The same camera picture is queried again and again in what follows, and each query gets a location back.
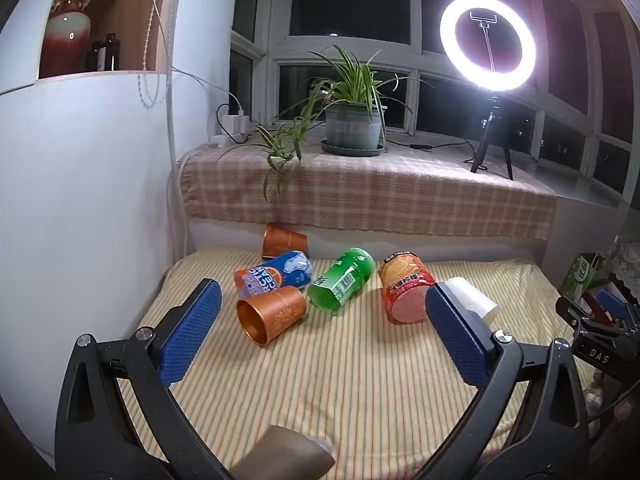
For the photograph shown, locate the white power adapters with cables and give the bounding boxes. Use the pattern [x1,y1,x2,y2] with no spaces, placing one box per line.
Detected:
[216,103,241,142]

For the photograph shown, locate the black tripod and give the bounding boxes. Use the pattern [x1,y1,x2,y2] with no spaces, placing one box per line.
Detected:
[470,92,516,181]

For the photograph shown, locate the dark glass bottle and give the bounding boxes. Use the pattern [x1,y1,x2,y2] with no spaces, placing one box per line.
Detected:
[100,33,121,72]
[84,40,104,73]

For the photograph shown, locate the white power strip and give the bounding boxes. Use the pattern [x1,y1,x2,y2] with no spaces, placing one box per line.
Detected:
[210,132,251,147]

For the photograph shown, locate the black ring light cable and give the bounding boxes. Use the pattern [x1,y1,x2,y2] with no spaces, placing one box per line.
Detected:
[387,136,478,163]

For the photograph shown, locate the yellow striped blanket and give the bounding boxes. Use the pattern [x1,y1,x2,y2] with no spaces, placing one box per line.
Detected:
[120,247,601,480]

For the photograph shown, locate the brown paper cup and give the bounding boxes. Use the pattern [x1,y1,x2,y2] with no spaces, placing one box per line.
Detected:
[242,425,336,480]

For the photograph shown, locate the thin white cable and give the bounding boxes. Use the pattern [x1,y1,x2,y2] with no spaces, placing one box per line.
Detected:
[134,0,245,117]

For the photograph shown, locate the brown plaid cloth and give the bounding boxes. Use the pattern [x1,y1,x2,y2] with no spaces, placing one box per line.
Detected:
[180,141,558,242]

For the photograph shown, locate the green carton box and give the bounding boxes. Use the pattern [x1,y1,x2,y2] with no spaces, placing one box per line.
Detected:
[559,254,599,302]

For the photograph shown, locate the green plant saucer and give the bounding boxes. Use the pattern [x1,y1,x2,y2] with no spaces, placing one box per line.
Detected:
[320,139,389,157]

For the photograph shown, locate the green printed cup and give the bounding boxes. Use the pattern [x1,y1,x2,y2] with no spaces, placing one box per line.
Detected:
[306,247,376,317]

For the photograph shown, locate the white window frame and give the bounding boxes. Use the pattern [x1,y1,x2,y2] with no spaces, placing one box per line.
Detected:
[230,0,640,201]

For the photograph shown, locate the wooden wall shelf niche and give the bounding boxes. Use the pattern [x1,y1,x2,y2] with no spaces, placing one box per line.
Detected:
[37,0,175,81]

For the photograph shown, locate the beaded blind cord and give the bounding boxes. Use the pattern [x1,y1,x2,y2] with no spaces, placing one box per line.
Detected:
[138,0,182,110]

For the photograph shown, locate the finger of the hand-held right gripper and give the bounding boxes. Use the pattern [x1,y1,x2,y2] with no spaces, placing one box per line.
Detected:
[555,296,626,341]
[593,289,632,323]

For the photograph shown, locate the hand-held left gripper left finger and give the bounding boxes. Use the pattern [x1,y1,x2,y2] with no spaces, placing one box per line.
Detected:
[54,277,236,480]

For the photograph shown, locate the white lace cloth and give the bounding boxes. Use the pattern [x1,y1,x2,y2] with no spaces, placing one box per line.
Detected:
[609,239,640,292]

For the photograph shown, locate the spider plant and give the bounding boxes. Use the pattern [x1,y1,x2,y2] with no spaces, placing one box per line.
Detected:
[256,44,432,202]

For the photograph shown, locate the red and orange printed cup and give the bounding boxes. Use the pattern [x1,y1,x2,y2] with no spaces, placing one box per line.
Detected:
[377,251,432,326]

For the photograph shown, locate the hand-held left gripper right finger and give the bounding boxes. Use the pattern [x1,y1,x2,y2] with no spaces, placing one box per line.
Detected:
[415,282,594,480]

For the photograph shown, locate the white vertical pipe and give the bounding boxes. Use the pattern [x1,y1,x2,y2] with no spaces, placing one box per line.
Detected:
[164,67,187,263]

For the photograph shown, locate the red ceramic vase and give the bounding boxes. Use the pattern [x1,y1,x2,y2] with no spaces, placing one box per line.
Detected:
[39,0,94,80]

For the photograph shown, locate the white cup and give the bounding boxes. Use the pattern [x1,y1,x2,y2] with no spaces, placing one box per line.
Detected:
[444,276,499,324]

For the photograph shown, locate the blue and orange printed cup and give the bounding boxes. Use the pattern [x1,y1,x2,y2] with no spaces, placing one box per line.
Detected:
[234,250,313,299]

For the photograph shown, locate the phone holder clamp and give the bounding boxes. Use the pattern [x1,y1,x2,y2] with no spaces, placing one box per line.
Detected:
[470,9,499,74]

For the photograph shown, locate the copper metal cup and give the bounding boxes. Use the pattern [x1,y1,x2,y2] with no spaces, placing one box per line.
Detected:
[236,285,307,347]
[262,224,309,261]

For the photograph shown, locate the grey-green plant pot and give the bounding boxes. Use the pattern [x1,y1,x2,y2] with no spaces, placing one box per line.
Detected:
[325,102,386,151]

